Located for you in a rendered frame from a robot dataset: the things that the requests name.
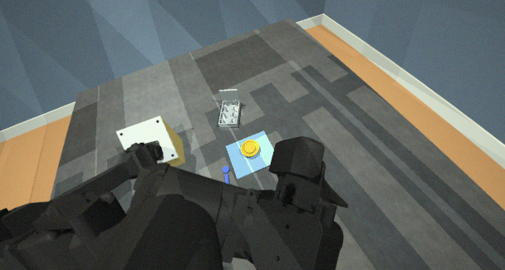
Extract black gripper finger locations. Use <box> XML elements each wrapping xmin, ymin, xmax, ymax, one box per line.
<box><xmin>311</xmin><ymin>161</ymin><xmax>349</xmax><ymax>208</ymax></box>

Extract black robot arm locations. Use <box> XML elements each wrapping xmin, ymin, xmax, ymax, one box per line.
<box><xmin>0</xmin><ymin>140</ymin><xmax>343</xmax><ymax>270</ymax></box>

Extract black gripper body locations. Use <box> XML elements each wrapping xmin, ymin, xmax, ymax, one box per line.
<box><xmin>215</xmin><ymin>136</ymin><xmax>325</xmax><ymax>263</ymax></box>

